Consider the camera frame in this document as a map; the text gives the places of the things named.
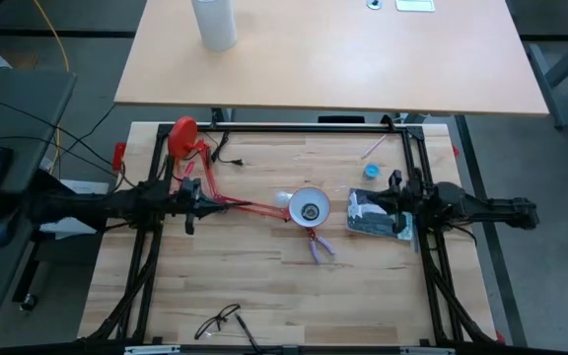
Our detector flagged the dark grey desk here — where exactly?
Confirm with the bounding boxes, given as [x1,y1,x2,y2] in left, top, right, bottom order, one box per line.
[0,68,79,321]

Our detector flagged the black lamp power cable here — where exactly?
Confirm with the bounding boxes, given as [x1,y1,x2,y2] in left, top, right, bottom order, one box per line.
[199,128,245,168]

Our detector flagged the red desk lamp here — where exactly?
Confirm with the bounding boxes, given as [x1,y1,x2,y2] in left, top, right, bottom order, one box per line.
[168,116,331,230]

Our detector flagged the pliers with lilac handles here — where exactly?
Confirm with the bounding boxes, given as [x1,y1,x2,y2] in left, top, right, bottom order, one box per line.
[307,228,337,265]

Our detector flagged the white paper sheet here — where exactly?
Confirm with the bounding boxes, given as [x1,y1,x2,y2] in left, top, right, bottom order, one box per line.
[39,177,111,242]

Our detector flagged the white card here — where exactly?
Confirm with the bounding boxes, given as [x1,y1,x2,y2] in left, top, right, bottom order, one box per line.
[394,0,436,13]

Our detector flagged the yellow cable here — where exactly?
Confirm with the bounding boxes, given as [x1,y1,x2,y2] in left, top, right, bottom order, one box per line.
[32,0,71,175]

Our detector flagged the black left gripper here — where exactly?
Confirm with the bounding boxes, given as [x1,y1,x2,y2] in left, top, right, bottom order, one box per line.
[178,176,239,236]

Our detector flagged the black computer mouse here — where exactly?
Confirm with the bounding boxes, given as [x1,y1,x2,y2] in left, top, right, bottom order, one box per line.
[0,210,18,249]

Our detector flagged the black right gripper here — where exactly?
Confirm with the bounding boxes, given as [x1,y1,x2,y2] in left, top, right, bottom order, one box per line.
[369,169,436,235]

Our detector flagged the white paper roll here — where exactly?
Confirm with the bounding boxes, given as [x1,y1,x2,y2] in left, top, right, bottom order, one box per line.
[190,0,239,53]

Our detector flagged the black cable with adapter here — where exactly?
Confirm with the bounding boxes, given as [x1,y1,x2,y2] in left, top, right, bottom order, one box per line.
[79,113,507,355]

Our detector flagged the pale pink stick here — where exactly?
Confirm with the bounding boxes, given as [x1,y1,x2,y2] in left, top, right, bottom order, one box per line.
[360,133,389,160]

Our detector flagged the black eyeglasses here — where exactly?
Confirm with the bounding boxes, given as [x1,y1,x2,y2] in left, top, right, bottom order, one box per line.
[193,303,242,342]

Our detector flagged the grey metal desk leg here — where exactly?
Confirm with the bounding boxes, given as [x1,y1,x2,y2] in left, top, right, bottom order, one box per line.
[525,29,568,191]

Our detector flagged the silver metal strip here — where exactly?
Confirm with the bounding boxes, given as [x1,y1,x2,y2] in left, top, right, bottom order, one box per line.
[123,344,181,355]
[398,346,457,355]

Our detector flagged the light wooden desk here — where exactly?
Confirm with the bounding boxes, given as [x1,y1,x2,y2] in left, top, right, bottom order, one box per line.
[113,0,550,117]

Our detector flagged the black ballpoint pen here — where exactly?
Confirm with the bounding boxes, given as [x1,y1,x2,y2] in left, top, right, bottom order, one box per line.
[234,313,263,355]

